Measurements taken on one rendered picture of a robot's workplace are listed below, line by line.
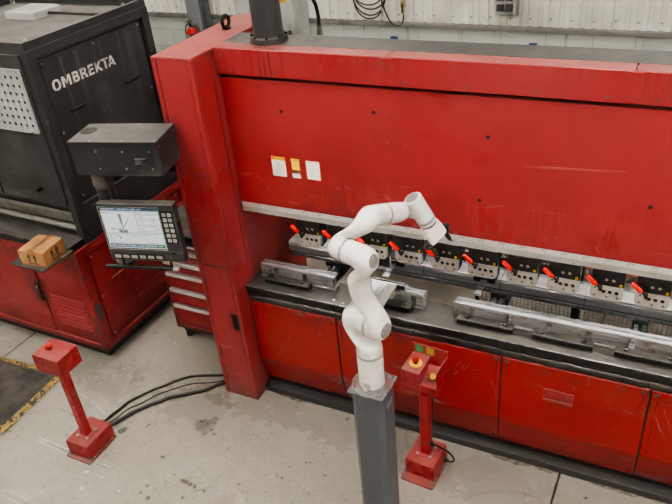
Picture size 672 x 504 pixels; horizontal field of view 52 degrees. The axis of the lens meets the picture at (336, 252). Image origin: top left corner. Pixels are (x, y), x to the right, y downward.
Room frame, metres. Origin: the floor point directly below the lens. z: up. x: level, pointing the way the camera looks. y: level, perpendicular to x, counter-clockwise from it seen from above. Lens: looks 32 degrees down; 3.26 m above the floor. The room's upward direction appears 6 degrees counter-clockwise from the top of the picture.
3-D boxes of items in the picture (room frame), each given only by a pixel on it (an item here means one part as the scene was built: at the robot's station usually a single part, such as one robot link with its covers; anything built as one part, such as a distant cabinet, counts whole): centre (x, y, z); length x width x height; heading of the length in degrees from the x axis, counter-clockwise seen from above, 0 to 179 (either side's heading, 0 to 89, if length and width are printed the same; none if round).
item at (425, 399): (2.74, -0.40, 0.39); 0.05 x 0.05 x 0.54; 57
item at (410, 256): (3.14, -0.40, 1.26); 0.15 x 0.09 x 0.17; 62
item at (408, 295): (3.20, -0.30, 0.92); 0.39 x 0.06 x 0.10; 62
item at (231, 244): (3.84, 0.52, 1.15); 0.85 x 0.25 x 2.30; 152
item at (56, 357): (3.15, 1.67, 0.41); 0.25 x 0.20 x 0.83; 152
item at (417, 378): (2.74, -0.40, 0.75); 0.20 x 0.16 x 0.18; 57
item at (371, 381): (2.40, -0.11, 1.09); 0.19 x 0.19 x 0.18
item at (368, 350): (2.42, -0.08, 1.30); 0.19 x 0.12 x 0.24; 45
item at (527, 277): (2.85, -0.93, 1.26); 0.15 x 0.09 x 0.17; 62
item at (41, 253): (3.89, 1.90, 1.04); 0.30 x 0.26 x 0.12; 60
